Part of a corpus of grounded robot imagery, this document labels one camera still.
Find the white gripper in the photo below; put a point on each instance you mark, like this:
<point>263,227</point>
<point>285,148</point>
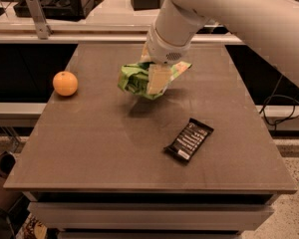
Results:
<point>161,51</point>

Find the green rice chip bag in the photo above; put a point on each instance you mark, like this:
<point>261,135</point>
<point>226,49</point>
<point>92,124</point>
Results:
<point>134,78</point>

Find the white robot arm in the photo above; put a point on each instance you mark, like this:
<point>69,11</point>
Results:
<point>269,27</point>

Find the black chocolate bar wrapper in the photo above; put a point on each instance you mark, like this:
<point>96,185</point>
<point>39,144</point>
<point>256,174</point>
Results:
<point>188,141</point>

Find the orange fruit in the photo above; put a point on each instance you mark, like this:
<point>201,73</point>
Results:
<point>65,84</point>

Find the black tray on far table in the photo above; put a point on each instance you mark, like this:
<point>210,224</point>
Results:
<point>68,10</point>

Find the brown bin with hole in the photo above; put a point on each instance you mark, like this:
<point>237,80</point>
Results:
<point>7,198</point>

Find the white drawer front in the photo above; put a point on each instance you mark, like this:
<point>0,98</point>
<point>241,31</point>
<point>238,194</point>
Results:
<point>150,216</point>

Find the left metal rail bracket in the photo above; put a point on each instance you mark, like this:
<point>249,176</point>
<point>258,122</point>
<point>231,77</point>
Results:
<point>43,30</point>

